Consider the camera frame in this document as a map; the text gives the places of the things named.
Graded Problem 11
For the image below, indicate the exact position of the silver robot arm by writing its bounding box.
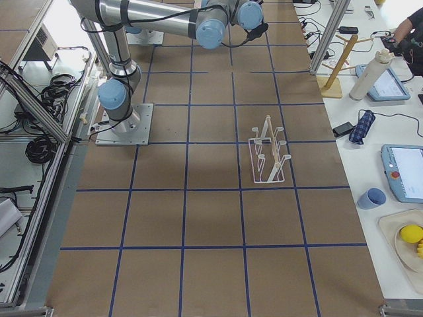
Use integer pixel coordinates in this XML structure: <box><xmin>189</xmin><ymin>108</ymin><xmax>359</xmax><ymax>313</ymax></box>
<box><xmin>71</xmin><ymin>1</ymin><xmax>268</xmax><ymax>145</ymax></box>

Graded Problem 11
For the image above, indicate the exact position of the dusty blue cup on desk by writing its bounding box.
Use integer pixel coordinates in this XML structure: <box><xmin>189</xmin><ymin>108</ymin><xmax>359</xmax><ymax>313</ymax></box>
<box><xmin>357</xmin><ymin>188</ymin><xmax>387</xmax><ymax>209</ymax></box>

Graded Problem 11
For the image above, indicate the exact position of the black webcam, wrist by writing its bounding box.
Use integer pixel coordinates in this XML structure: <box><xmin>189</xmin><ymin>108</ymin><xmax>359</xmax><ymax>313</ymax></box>
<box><xmin>246</xmin><ymin>22</ymin><xmax>268</xmax><ymax>42</ymax></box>

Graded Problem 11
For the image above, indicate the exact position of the black wallet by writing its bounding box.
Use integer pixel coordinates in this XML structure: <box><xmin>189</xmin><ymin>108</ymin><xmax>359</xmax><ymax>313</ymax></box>
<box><xmin>332</xmin><ymin>122</ymin><xmax>355</xmax><ymax>138</ymax></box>

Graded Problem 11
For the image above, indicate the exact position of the wooden stand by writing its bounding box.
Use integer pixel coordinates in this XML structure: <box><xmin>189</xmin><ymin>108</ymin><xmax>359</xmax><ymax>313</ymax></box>
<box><xmin>317</xmin><ymin>34</ymin><xmax>371</xmax><ymax>98</ymax></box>

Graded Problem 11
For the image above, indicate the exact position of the folded plaid umbrella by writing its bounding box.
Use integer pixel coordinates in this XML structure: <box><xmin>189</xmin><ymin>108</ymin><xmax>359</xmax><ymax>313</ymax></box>
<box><xmin>349</xmin><ymin>110</ymin><xmax>375</xmax><ymax>145</ymax></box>

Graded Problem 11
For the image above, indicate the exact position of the blue teach pendant tablet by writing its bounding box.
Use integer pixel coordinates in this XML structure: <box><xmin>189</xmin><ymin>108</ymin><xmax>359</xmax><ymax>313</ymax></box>
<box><xmin>367</xmin><ymin>68</ymin><xmax>410</xmax><ymax>102</ymax></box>

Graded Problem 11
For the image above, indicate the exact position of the white paper roll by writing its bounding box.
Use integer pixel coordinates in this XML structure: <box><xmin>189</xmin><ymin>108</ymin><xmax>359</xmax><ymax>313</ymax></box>
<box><xmin>349</xmin><ymin>48</ymin><xmax>395</xmax><ymax>100</ymax></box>

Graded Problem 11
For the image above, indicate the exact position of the grey box device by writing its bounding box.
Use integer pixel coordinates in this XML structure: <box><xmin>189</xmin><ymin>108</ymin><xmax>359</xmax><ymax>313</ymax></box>
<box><xmin>23</xmin><ymin>24</ymin><xmax>58</xmax><ymax>71</ymax></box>

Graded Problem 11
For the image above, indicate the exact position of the yellow lemon toy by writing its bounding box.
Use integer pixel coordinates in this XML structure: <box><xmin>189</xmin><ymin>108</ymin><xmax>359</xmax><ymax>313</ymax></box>
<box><xmin>399</xmin><ymin>224</ymin><xmax>423</xmax><ymax>244</ymax></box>

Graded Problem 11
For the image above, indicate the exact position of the cream tray on desk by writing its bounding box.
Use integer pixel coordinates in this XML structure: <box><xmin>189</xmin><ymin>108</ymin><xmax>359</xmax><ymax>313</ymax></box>
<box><xmin>378</xmin><ymin>209</ymin><xmax>422</xmax><ymax>294</ymax></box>

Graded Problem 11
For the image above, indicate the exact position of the beige oval plate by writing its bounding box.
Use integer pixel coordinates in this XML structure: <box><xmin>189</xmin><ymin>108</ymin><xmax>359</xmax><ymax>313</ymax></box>
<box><xmin>395</xmin><ymin>226</ymin><xmax>422</xmax><ymax>273</ymax></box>

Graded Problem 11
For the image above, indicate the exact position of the yellow toy piece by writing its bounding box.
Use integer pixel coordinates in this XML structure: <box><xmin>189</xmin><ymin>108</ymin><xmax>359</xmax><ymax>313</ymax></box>
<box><xmin>416</xmin><ymin>241</ymin><xmax>423</xmax><ymax>258</ymax></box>

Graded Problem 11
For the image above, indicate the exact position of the white wire dish rack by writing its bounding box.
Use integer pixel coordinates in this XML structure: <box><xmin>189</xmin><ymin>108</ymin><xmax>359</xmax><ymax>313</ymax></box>
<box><xmin>248</xmin><ymin>115</ymin><xmax>291</xmax><ymax>184</ymax></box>

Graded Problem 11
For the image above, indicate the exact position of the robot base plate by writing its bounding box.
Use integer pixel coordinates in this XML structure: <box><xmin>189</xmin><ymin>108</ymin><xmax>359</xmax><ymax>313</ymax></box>
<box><xmin>95</xmin><ymin>104</ymin><xmax>153</xmax><ymax>146</ymax></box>

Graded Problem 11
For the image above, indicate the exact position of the coiled black cable bundle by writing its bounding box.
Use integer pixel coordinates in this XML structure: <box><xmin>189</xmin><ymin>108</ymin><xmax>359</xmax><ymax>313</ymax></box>
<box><xmin>25</xmin><ymin>135</ymin><xmax>56</xmax><ymax>165</ymax></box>

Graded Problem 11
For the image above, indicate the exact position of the aluminium frame post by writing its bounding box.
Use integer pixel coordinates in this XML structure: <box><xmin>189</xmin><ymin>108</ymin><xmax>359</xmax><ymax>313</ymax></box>
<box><xmin>310</xmin><ymin>0</ymin><xmax>350</xmax><ymax>75</ymax></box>

